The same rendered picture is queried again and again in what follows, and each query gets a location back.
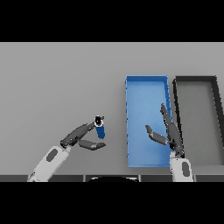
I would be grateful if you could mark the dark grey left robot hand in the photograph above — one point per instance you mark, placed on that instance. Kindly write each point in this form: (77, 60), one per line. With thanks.
(76, 136)

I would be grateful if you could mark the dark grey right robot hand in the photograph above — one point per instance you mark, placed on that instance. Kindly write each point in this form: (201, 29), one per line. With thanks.
(172, 134)

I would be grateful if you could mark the blue pipe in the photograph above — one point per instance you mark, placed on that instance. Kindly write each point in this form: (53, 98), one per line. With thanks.
(100, 129)

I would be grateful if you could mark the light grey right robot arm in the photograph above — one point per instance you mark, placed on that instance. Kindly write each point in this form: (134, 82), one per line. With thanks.
(181, 169)

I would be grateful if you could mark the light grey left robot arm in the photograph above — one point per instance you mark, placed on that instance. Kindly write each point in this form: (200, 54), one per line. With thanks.
(49, 162)

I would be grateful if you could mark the blue bin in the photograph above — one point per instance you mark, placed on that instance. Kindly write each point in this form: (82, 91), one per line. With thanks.
(147, 122)

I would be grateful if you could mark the dark grey bin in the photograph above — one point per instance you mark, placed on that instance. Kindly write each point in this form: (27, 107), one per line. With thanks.
(201, 119)

